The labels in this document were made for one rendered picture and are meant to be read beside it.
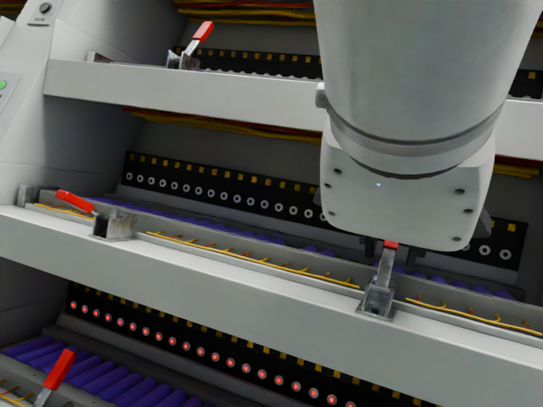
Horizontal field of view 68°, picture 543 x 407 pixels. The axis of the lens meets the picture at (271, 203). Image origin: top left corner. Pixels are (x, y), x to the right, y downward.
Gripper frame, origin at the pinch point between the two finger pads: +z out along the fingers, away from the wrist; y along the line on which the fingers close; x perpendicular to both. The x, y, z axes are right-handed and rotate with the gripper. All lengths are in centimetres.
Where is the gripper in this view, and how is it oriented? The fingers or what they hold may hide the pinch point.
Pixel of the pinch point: (393, 238)
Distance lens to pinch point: 36.3
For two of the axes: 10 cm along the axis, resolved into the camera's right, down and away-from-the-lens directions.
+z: 2.1, 5.0, 8.4
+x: 3.3, -8.4, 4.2
